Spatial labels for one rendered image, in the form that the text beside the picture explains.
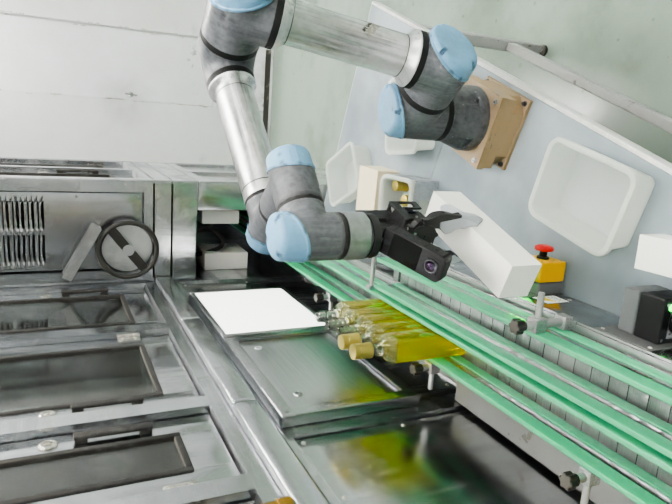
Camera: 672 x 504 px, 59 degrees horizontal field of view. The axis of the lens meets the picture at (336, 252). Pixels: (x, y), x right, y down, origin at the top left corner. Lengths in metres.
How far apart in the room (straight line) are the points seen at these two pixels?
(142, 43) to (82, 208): 2.91
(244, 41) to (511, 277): 0.64
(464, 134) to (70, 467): 1.05
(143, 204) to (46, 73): 2.80
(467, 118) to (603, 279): 0.45
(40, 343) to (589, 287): 1.38
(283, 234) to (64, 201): 1.46
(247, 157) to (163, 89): 3.95
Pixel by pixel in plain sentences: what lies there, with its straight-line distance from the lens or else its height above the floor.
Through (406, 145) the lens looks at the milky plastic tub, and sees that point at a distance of 1.84.
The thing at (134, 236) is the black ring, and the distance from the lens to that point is 2.25.
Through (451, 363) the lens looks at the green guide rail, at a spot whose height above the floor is 0.94.
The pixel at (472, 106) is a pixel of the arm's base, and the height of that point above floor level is 0.88.
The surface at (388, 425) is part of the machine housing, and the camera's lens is 1.36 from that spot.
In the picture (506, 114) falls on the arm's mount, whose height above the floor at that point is 0.81.
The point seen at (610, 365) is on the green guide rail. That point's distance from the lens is 1.05.
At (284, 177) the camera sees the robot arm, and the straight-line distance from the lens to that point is 0.92.
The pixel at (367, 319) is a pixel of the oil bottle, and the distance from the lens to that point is 1.41.
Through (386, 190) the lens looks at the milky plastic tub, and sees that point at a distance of 1.80.
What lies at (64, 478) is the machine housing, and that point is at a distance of 1.22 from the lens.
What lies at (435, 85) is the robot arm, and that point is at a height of 1.03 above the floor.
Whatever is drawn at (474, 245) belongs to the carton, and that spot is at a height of 1.11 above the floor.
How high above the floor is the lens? 1.74
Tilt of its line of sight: 26 degrees down
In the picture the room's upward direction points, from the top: 92 degrees counter-clockwise
